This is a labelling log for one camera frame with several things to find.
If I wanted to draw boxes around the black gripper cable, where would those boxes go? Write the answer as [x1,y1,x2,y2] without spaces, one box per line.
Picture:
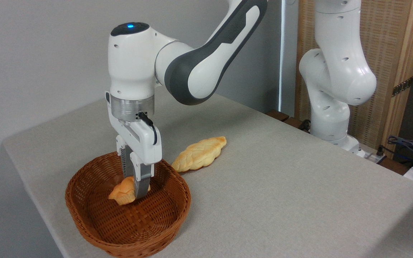
[138,112,158,145]

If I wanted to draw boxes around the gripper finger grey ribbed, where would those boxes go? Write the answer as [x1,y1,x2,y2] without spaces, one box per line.
[116,135,134,179]
[129,152,155,200]

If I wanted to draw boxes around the long braided bread loaf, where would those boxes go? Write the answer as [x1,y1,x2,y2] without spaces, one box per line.
[171,136,227,173]

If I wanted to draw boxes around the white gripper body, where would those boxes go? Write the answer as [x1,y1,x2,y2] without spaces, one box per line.
[105,91,163,166]

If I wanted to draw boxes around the wooden rattan folding screen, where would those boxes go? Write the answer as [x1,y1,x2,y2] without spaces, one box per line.
[294,0,413,159]

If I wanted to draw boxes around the round flower-shaped bread roll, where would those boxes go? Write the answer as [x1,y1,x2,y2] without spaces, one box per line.
[108,175,151,206]

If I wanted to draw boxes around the brown wicker basket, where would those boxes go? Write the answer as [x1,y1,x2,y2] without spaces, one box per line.
[65,151,192,258]

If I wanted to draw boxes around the white vertical wall trim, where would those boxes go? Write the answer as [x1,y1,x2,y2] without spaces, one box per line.
[279,0,287,112]

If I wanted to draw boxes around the bundle of dark cables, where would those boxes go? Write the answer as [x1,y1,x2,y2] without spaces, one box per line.
[387,135,413,167]

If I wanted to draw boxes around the dark metal screen hinge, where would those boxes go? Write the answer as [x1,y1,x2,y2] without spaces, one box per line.
[391,76,413,97]

